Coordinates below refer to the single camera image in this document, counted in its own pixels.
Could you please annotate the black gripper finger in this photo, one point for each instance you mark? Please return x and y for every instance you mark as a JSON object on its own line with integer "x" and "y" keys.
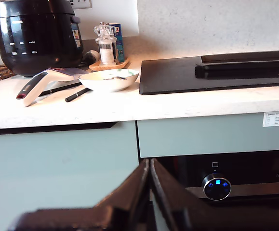
{"x": 170, "y": 204}
{"x": 132, "y": 204}

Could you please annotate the blue-lit mode rotary knob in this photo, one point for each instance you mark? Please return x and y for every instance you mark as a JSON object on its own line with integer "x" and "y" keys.
{"x": 216, "y": 192}

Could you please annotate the black built-in oven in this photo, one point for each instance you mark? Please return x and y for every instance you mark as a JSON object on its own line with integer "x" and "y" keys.
{"x": 255, "y": 166}

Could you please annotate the pale green filler panel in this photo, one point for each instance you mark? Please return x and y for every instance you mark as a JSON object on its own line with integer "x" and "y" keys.
{"x": 202, "y": 137}

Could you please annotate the white ceramic bowl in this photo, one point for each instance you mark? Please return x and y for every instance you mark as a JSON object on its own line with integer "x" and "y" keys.
{"x": 108, "y": 84}

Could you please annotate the black chopstick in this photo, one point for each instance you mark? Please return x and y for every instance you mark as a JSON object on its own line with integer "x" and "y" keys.
{"x": 76, "y": 95}
{"x": 57, "y": 89}

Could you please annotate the black glass hob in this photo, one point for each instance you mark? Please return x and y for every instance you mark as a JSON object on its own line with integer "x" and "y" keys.
{"x": 168, "y": 77}

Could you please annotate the white programme table sticker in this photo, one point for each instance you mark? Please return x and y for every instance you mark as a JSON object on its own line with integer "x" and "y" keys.
{"x": 277, "y": 119}

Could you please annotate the small wooden tray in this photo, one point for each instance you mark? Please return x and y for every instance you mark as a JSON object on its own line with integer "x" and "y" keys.
{"x": 120, "y": 65}

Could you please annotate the clear salt grinder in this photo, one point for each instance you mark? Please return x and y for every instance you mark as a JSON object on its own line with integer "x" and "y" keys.
{"x": 106, "y": 53}

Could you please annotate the small black white object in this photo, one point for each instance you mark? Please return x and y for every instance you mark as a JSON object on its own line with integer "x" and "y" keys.
{"x": 90, "y": 56}

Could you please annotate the clear pepper grinder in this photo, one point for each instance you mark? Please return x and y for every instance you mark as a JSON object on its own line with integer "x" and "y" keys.
{"x": 115, "y": 49}

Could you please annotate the blue salt carton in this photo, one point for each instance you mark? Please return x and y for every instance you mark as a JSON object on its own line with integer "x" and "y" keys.
{"x": 120, "y": 45}

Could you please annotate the black rice cooker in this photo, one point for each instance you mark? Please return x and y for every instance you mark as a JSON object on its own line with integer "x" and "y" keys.
{"x": 38, "y": 36}

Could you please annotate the white double wall socket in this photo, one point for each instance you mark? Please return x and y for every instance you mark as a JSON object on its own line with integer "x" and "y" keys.
{"x": 84, "y": 3}

